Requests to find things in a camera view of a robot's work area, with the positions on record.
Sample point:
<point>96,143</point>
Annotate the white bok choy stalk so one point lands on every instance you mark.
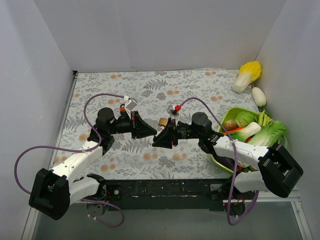
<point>250,130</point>

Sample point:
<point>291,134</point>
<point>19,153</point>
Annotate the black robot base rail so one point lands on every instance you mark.
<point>165,194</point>

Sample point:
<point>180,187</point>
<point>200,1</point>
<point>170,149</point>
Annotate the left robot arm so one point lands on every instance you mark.
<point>56,189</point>

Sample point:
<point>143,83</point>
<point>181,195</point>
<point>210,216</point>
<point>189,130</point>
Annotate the white radish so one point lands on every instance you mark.
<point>259,97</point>

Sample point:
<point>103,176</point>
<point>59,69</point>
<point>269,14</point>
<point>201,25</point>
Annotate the green round cabbage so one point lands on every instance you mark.
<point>244,118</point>

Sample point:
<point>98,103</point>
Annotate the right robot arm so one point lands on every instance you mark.
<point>276,170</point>

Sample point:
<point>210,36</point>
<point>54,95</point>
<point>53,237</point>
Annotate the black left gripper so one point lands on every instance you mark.
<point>134,125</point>

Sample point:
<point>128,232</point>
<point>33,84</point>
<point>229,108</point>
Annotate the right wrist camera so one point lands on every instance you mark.
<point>173,112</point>

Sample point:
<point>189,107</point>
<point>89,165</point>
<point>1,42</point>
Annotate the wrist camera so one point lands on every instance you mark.
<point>173,112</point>
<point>130,104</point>

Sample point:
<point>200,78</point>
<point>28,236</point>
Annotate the floral table mat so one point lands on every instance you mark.
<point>209,91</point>

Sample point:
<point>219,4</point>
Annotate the orange black padlock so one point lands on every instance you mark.
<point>123,112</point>

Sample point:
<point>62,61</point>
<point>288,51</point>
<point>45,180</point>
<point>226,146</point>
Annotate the yellow white napa cabbage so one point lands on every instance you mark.
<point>247,74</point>

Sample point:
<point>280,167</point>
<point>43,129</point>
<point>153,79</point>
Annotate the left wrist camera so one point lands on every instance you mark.
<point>130,104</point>

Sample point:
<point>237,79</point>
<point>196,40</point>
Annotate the brass padlock silver shackle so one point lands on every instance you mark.
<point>162,122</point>

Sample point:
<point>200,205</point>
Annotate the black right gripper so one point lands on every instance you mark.
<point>174,135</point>

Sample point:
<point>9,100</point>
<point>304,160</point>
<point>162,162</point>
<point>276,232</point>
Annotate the orange carrot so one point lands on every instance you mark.
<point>234,130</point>

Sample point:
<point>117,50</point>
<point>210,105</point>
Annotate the brown kiwi potato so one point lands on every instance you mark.
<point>230,125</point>

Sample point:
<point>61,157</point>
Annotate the purple eggplant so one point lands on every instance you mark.
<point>226,162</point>

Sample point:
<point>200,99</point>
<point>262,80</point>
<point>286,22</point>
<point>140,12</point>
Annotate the green plastic basket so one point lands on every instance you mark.
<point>232,113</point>

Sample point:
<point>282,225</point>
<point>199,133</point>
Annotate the green leafy lettuce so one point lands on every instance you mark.
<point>271,131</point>

